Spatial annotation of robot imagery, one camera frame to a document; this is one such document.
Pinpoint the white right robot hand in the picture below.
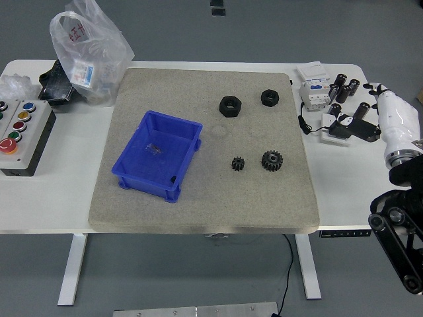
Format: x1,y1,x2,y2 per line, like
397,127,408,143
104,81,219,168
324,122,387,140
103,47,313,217
336,82,422,157

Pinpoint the large black gear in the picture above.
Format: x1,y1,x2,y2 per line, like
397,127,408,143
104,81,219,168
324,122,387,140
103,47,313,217
260,149,284,172

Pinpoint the small black gear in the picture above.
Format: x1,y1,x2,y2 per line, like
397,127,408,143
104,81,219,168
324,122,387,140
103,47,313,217
230,156,247,173

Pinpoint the small black hex nut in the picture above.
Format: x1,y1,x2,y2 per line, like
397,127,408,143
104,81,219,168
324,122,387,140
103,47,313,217
260,88,281,107

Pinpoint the large black hex nut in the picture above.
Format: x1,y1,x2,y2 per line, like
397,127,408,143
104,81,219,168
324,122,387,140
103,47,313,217
219,95,245,118

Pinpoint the grey push-button control box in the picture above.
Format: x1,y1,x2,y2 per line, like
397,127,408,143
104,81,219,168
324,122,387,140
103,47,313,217
0,98,57,178

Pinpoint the black power adapter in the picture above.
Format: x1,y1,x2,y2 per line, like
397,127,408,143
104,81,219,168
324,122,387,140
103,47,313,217
327,121,353,139

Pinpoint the white square plate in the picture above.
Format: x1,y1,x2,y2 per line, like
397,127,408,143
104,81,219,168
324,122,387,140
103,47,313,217
319,113,351,146

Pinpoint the white circuit breaker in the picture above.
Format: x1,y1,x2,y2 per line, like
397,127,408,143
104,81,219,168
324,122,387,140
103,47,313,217
295,61,332,112

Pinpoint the black table height controller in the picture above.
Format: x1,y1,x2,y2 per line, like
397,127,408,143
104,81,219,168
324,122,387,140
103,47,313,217
319,230,373,238

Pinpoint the white table leg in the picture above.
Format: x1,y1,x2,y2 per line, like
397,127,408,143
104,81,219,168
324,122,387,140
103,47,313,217
58,232,89,306
295,232,323,300

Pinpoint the grey-brown table mat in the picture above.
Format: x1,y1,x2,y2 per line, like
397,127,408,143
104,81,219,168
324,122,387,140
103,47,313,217
87,67,321,235

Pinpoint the blue plastic bin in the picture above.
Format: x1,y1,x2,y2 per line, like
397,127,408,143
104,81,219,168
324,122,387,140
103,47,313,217
110,110,203,204

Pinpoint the clear plastic bag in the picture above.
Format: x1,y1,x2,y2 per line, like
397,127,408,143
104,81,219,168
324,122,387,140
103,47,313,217
49,0,135,107

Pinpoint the white blue small carton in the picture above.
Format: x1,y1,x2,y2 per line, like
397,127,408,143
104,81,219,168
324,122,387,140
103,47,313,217
70,59,96,88

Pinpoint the black device block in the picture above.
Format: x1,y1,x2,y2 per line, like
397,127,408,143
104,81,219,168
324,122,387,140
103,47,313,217
38,59,79,106

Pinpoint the crumpled clear plastic wrap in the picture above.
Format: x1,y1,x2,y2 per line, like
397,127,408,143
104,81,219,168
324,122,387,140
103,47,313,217
0,74,41,103

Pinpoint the black adapter cord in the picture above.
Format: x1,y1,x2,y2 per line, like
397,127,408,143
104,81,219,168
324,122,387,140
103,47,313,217
298,102,331,135

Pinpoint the black cable under table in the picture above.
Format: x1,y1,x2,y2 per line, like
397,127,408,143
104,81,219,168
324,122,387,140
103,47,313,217
273,233,295,317

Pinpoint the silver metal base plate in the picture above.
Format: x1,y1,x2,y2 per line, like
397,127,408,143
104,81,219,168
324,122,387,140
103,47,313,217
112,302,282,317

